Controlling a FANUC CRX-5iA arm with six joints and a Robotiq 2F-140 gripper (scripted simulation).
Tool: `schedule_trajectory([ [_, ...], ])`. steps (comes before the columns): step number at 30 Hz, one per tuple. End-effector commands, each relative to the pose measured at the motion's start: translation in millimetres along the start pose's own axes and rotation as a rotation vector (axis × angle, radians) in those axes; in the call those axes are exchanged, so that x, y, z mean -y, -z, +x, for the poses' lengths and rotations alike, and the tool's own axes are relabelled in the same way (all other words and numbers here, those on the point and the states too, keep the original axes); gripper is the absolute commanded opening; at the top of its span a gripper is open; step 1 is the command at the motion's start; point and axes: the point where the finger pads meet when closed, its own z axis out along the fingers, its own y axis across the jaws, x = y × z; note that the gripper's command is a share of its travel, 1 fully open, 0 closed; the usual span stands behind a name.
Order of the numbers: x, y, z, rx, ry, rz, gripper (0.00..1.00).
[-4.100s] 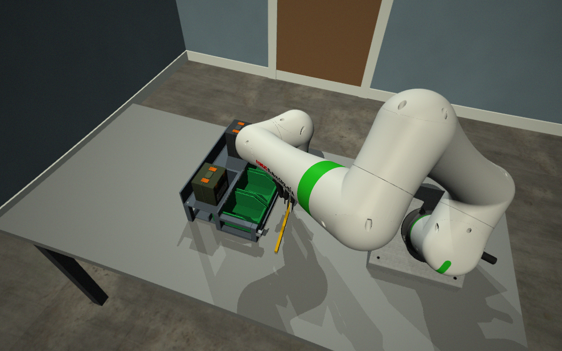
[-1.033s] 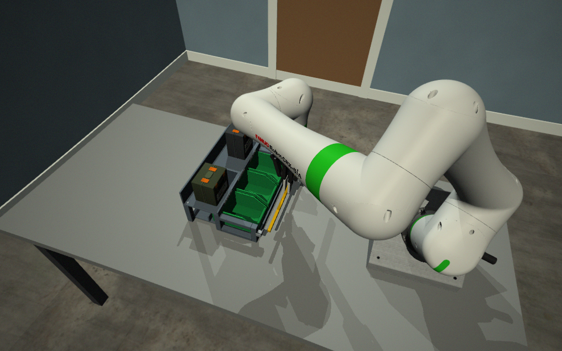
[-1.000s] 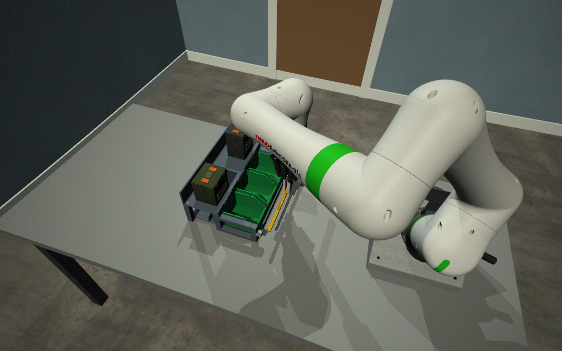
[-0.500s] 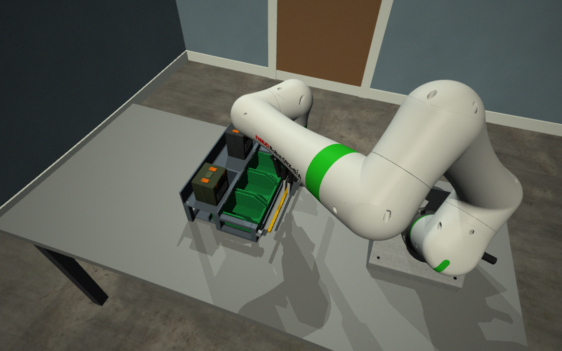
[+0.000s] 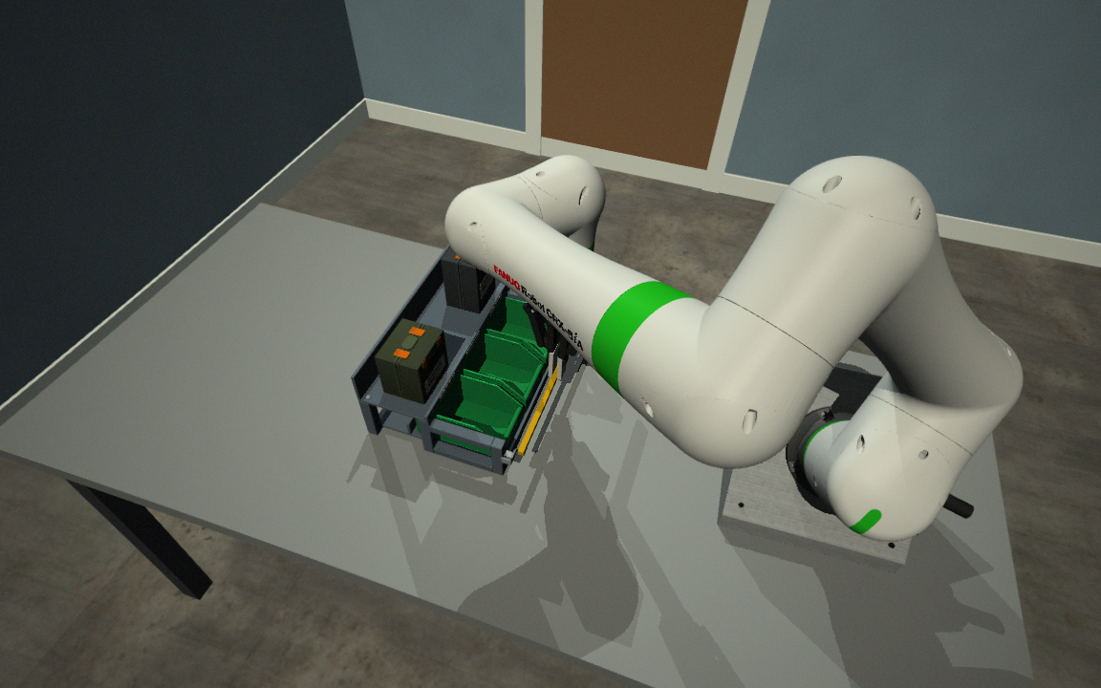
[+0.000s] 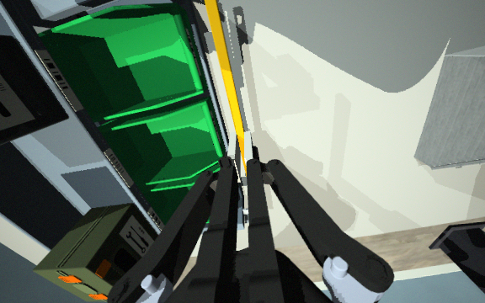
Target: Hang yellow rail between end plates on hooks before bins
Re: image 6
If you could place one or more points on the green open bin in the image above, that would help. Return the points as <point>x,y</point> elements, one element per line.
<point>127,59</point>
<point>164,199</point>
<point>177,145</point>

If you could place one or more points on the yellow bar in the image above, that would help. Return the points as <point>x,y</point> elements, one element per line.
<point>223,57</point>

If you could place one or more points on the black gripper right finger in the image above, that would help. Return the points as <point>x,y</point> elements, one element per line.
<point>351,272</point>

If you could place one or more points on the black tool case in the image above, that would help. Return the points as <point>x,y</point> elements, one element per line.
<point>26,103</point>

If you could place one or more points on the dark grey bin rack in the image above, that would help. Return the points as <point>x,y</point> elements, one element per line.
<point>51,178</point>

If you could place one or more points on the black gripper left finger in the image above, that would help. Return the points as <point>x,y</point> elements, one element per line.
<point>152,278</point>

